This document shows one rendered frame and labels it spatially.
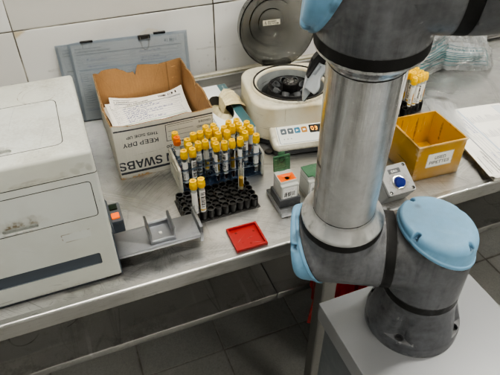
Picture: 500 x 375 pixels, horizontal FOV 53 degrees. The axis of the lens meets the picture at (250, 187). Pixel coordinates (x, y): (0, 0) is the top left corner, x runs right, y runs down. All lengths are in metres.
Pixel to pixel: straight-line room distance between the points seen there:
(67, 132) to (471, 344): 0.74
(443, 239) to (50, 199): 0.60
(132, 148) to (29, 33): 0.42
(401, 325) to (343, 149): 0.36
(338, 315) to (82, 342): 1.00
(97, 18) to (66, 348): 0.98
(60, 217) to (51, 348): 0.87
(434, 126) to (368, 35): 0.91
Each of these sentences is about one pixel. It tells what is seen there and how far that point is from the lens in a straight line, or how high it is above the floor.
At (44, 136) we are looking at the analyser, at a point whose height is 1.17.
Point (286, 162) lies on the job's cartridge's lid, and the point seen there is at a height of 0.97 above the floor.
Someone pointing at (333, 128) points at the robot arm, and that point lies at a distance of 0.56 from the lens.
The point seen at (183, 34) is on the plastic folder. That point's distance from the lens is 1.43.
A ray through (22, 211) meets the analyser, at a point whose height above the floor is 1.08.
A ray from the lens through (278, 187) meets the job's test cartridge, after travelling 1.09.
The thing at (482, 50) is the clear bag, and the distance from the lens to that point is 1.82.
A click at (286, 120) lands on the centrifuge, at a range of 1.28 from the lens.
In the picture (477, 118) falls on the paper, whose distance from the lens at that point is 1.53.
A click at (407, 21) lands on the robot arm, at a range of 0.47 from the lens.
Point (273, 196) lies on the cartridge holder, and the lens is 1.13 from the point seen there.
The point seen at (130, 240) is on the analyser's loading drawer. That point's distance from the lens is 1.02.
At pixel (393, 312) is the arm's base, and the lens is 0.83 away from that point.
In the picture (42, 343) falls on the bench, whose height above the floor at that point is 0.27.
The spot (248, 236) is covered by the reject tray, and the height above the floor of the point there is 0.88.
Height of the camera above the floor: 1.63
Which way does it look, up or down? 40 degrees down
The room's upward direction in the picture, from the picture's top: straight up
